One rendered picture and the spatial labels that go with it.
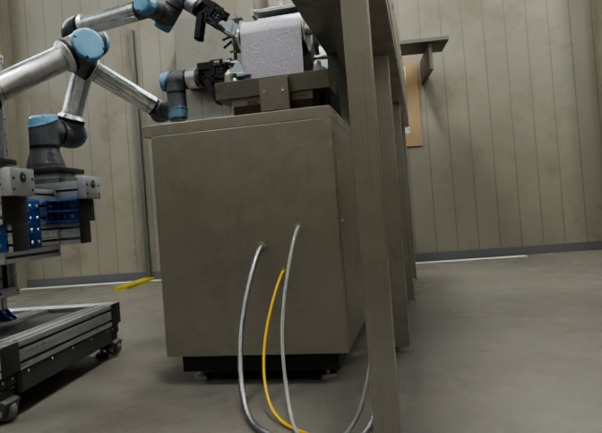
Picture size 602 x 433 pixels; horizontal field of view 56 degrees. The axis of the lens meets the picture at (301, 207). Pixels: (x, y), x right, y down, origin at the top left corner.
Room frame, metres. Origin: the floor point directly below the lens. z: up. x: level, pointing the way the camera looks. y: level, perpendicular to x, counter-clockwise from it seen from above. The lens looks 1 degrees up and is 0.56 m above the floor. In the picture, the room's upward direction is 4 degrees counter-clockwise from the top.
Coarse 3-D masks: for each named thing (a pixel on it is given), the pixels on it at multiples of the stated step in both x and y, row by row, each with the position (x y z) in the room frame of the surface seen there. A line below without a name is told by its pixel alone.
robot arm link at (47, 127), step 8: (32, 120) 2.29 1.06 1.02; (40, 120) 2.29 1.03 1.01; (48, 120) 2.30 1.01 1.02; (56, 120) 2.34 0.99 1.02; (32, 128) 2.29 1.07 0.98; (40, 128) 2.28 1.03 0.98; (48, 128) 2.30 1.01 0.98; (56, 128) 2.33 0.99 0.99; (64, 128) 2.38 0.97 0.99; (32, 136) 2.29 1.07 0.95; (40, 136) 2.28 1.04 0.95; (48, 136) 2.30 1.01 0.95; (56, 136) 2.33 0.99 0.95; (64, 136) 2.38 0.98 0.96; (32, 144) 2.29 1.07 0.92; (56, 144) 2.33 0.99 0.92
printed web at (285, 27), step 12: (252, 24) 2.13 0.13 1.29; (264, 24) 2.12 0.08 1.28; (276, 24) 2.10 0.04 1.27; (288, 24) 2.09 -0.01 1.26; (240, 36) 2.13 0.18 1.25; (252, 36) 2.12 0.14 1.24; (264, 36) 2.11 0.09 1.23; (276, 36) 2.10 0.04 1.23; (288, 36) 2.09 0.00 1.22; (300, 36) 2.08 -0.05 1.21; (312, 36) 2.31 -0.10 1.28
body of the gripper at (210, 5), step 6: (204, 0) 2.22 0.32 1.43; (210, 0) 2.22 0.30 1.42; (198, 6) 2.22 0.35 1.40; (204, 6) 2.23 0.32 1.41; (210, 6) 2.22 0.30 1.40; (216, 6) 2.22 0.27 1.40; (204, 12) 2.22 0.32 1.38; (210, 12) 2.20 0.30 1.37; (216, 12) 2.20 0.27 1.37; (222, 12) 2.21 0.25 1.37; (204, 18) 2.21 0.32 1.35; (210, 18) 2.20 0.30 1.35; (216, 18) 2.20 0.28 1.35; (222, 18) 2.23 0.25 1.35; (210, 24) 2.23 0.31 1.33
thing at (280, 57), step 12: (252, 48) 2.12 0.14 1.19; (264, 48) 2.11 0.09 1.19; (276, 48) 2.10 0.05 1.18; (288, 48) 2.09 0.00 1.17; (300, 48) 2.08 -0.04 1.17; (252, 60) 2.12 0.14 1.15; (264, 60) 2.11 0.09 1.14; (276, 60) 2.10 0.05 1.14; (288, 60) 2.09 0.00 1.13; (300, 60) 2.08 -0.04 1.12; (252, 72) 2.12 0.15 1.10; (264, 72) 2.11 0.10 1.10; (276, 72) 2.10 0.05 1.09; (288, 72) 2.09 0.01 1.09; (300, 72) 2.08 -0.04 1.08
